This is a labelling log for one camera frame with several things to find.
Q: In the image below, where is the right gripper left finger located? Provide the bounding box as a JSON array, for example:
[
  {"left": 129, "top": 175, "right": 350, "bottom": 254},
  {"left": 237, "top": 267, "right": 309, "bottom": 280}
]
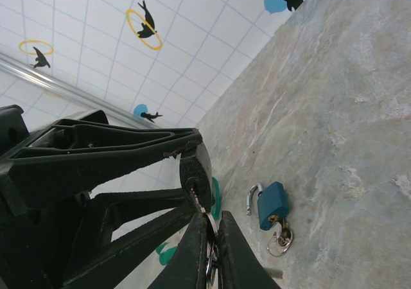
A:
[{"left": 147, "top": 211, "right": 209, "bottom": 289}]

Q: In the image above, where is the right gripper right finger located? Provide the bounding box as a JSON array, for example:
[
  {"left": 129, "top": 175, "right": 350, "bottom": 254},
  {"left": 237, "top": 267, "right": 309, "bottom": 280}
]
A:
[{"left": 217, "top": 210, "right": 283, "bottom": 289}]

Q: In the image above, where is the brass-toned key bunch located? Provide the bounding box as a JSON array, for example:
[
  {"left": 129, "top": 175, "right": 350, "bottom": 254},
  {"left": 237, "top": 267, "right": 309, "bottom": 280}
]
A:
[{"left": 267, "top": 214, "right": 295, "bottom": 258}]

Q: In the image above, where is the silver key bunch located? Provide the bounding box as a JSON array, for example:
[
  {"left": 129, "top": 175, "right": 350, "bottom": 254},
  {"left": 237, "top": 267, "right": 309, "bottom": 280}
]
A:
[{"left": 189, "top": 186, "right": 222, "bottom": 286}]

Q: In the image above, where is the blue padlock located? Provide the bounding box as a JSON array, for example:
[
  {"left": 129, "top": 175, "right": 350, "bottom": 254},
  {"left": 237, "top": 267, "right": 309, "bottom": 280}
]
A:
[{"left": 246, "top": 181, "right": 290, "bottom": 232}]

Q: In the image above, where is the black padlock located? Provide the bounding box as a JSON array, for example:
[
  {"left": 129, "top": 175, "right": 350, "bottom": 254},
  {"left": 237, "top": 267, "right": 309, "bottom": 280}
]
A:
[{"left": 179, "top": 155, "right": 213, "bottom": 215}]

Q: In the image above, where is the teal plastic piece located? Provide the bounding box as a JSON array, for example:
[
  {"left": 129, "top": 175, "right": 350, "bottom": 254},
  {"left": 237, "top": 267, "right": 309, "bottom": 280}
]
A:
[{"left": 155, "top": 242, "right": 178, "bottom": 267}]

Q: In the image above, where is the aluminium corner post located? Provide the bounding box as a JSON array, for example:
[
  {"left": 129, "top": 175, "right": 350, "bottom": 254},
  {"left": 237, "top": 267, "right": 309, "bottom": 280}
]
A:
[{"left": 0, "top": 51, "right": 161, "bottom": 130}]

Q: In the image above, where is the bird yellow ring sticker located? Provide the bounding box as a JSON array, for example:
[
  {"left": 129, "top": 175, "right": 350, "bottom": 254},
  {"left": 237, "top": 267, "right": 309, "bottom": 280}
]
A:
[{"left": 18, "top": 39, "right": 55, "bottom": 70}]

